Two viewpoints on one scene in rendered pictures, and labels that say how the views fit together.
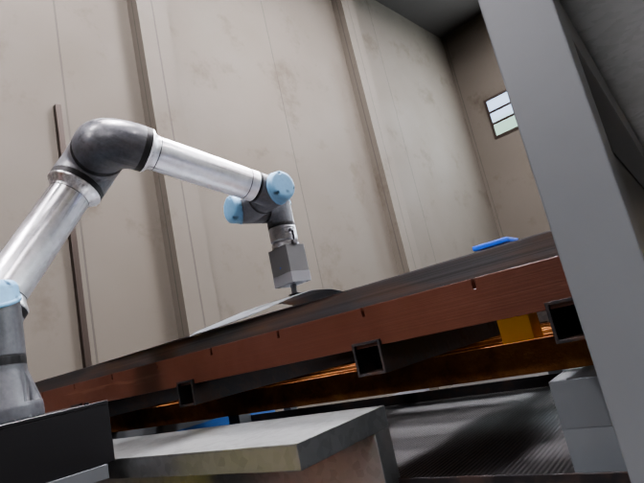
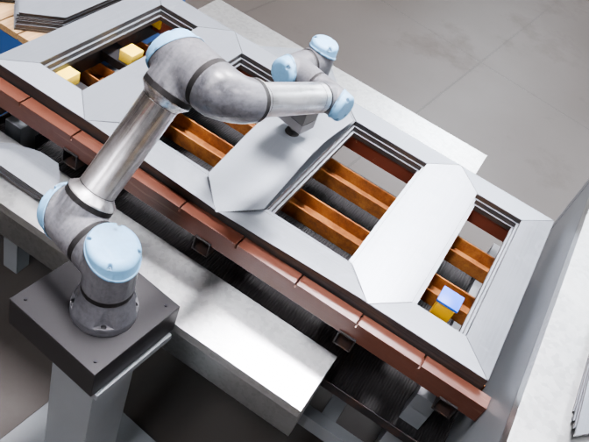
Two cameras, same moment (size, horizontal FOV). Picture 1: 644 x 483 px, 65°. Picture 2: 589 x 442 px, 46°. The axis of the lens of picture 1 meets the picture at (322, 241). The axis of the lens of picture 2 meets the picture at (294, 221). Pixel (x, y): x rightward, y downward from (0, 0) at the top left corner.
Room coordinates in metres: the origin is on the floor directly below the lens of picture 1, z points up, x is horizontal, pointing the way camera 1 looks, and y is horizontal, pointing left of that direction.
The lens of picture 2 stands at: (-0.19, 0.61, 2.11)
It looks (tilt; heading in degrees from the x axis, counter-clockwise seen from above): 43 degrees down; 338
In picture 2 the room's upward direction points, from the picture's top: 23 degrees clockwise
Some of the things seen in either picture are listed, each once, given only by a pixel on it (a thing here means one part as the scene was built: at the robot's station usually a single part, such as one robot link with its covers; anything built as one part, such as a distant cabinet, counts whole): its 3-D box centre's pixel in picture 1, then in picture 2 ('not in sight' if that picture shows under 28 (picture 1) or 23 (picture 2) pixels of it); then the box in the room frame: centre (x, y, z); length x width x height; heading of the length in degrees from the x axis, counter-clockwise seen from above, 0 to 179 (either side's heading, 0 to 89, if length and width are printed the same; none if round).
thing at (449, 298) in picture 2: (496, 248); (449, 301); (0.84, -0.28, 0.88); 0.06 x 0.06 x 0.02; 54
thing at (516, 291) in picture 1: (192, 368); (209, 230); (1.06, 0.32, 0.80); 1.62 x 0.04 x 0.06; 54
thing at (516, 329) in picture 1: (514, 307); (432, 323); (0.84, -0.28, 0.78); 0.05 x 0.05 x 0.19; 54
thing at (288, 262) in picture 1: (292, 263); (305, 105); (1.37, 0.09, 1.02); 0.10 x 0.09 x 0.16; 132
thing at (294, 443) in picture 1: (94, 457); (113, 245); (1.08, 0.55, 0.67); 1.30 x 0.20 x 0.03; 54
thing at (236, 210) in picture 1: (249, 207); (298, 72); (1.28, 0.17, 1.17); 0.11 x 0.11 x 0.08; 40
